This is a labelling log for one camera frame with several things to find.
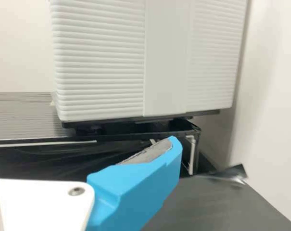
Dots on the incubator door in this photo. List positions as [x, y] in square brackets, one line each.
[164, 60]

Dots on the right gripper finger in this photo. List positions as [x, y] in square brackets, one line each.
[140, 187]

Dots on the black platform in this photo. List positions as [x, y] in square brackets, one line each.
[22, 118]
[219, 207]

